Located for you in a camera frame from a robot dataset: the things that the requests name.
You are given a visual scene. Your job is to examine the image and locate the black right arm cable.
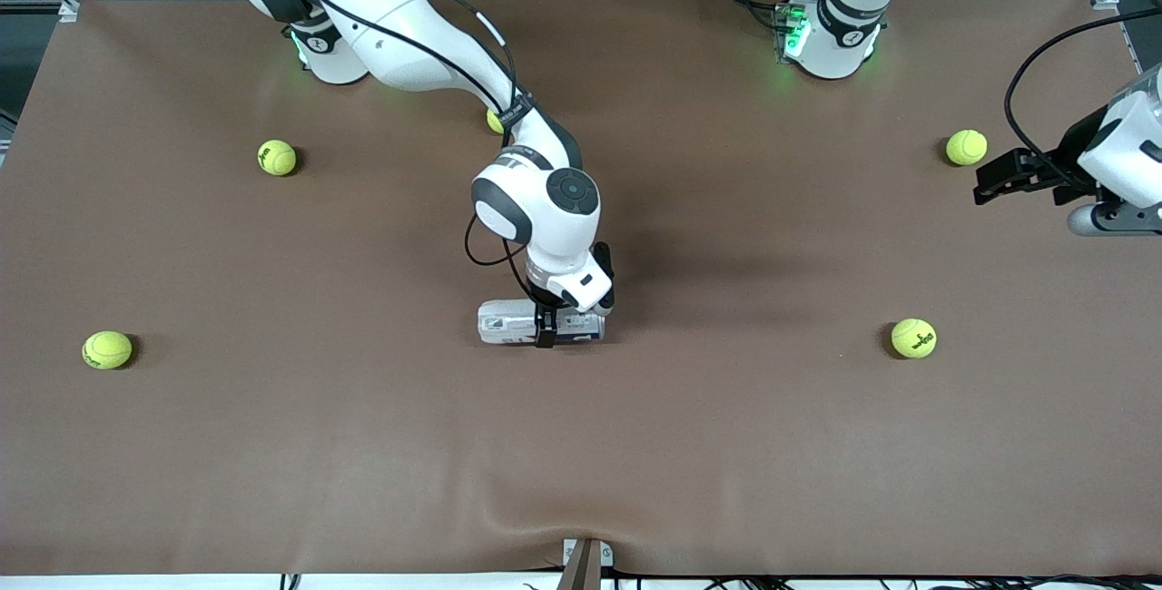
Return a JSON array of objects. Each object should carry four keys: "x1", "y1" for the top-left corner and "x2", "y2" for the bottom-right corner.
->
[{"x1": 292, "y1": 0, "x2": 546, "y2": 305}]

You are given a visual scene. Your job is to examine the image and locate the brown table mat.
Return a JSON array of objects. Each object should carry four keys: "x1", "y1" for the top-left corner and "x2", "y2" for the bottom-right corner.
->
[{"x1": 0, "y1": 0, "x2": 1162, "y2": 577}]

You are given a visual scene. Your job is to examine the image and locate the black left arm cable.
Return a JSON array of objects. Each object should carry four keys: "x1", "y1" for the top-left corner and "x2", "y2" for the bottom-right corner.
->
[{"x1": 1004, "y1": 7, "x2": 1162, "y2": 175}]

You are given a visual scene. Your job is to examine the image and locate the metal table clamp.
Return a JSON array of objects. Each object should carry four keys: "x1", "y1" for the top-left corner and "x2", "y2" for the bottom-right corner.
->
[{"x1": 561, "y1": 537, "x2": 615, "y2": 590}]

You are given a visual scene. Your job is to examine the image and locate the white blue tennis ball can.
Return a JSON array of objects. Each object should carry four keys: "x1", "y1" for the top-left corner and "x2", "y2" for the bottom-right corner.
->
[{"x1": 478, "y1": 299, "x2": 606, "y2": 348}]

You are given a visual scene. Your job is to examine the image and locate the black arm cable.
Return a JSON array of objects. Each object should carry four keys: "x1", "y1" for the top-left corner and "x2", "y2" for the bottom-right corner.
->
[
  {"x1": 1004, "y1": 7, "x2": 1162, "y2": 175},
  {"x1": 292, "y1": 0, "x2": 546, "y2": 305}
]

